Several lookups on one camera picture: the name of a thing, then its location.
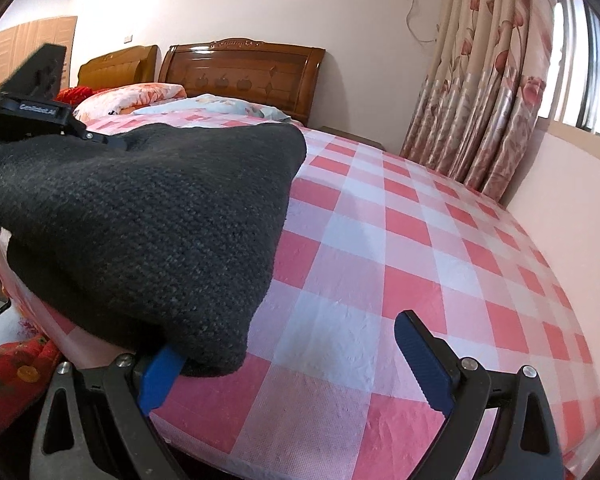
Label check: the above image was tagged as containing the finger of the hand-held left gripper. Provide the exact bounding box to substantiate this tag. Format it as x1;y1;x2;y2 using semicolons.
70;127;128;153

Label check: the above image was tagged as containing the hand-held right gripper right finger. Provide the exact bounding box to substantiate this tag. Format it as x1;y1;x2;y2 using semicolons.
394;310;565;480

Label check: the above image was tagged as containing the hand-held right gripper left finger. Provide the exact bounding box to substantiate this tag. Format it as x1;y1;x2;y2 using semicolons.
30;345;187;480

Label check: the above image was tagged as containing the dark grey knit sweater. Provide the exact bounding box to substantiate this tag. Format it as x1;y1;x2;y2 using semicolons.
0;122;308;378

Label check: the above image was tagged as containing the red fuzzy blanket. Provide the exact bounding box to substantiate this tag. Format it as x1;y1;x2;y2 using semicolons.
55;86;93;106

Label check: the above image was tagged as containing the red white floral pillow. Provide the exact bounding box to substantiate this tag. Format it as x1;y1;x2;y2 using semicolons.
74;82;188;122

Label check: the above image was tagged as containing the wooden wardrobe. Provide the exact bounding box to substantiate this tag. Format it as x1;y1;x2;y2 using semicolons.
0;16;78;104

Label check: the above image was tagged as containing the light wooden headboard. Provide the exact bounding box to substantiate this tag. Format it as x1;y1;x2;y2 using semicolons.
76;45;159;92

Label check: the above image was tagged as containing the pink checkered bed cover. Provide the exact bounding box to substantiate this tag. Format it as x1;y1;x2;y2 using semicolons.
0;110;600;480

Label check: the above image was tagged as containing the light blue floral pillow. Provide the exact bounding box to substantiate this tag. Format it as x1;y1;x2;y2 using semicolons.
130;93;292;123

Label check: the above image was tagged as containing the red floral cloth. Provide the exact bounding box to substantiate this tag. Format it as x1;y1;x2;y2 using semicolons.
0;337;64;412

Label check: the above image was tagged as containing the dark wooden carved headboard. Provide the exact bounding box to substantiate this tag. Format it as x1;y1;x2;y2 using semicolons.
157;39;327;127

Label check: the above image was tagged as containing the wooden nightstand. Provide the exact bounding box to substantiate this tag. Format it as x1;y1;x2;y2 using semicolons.
320;126;387;151

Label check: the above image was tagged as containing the pink floral curtain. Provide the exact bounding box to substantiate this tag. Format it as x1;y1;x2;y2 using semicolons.
400;0;557;207

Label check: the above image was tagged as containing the window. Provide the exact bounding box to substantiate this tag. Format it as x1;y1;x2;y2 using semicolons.
550;0;600;142

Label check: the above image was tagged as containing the wall cable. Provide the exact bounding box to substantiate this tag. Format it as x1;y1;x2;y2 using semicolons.
405;0;439;44

